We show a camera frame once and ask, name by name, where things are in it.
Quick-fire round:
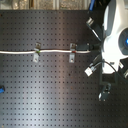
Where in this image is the metal cable clip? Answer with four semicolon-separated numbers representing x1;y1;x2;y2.
69;43;76;63
33;42;41;63

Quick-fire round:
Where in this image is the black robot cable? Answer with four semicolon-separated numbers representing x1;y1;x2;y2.
90;55;120;76

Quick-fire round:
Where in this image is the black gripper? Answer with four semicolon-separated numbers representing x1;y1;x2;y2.
76;43;103;53

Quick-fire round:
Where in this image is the right metal cable clip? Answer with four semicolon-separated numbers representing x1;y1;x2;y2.
69;43;76;63

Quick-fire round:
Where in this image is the white cable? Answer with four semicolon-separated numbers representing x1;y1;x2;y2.
0;49;92;55

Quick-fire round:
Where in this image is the left metal cable clip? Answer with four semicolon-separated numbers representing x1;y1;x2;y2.
33;42;41;63

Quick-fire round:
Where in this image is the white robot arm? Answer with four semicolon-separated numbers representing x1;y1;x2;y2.
76;0;128;74

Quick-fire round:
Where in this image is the blue cable top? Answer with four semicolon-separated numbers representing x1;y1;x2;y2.
88;0;97;14

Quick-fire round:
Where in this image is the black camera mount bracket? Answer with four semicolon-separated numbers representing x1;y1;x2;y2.
98;73;117;101

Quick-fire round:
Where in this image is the black perforated breadboard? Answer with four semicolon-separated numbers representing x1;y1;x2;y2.
0;10;128;128

